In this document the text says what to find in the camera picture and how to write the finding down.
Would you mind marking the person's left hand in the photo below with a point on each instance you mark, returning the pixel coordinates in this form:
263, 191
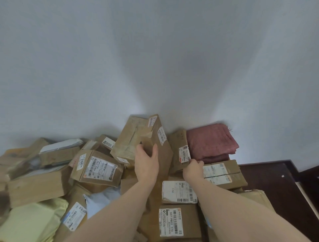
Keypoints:
146, 169

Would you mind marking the person's right hand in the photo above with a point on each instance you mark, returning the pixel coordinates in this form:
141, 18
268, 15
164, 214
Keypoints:
193, 172

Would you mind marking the person's left thumb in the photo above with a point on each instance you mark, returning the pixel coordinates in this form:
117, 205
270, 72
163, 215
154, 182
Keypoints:
155, 151

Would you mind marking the person's right fingers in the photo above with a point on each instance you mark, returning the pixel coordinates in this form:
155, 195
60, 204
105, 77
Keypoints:
197, 162

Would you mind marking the small cardboard parcel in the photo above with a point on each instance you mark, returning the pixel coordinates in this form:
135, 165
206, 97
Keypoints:
177, 147

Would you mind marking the tall brown cardboard box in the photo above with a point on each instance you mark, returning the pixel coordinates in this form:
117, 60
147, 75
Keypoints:
129, 139

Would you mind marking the person's right forearm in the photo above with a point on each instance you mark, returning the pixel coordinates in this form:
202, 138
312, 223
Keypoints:
234, 214

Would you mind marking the maroon plastic mailer bag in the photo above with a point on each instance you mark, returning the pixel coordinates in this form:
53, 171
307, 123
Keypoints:
210, 142

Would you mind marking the light blue plastic mailer bag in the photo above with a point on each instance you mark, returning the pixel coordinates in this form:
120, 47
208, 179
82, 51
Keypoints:
99, 200

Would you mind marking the white plastic mailer bag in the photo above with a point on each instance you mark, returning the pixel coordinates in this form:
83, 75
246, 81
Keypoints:
61, 144

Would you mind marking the pile of labelled cardboard parcels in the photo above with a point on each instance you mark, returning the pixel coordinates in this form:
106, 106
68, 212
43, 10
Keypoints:
39, 185

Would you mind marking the yellow-green plastic mailer bag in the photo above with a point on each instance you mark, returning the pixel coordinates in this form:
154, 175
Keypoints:
30, 222

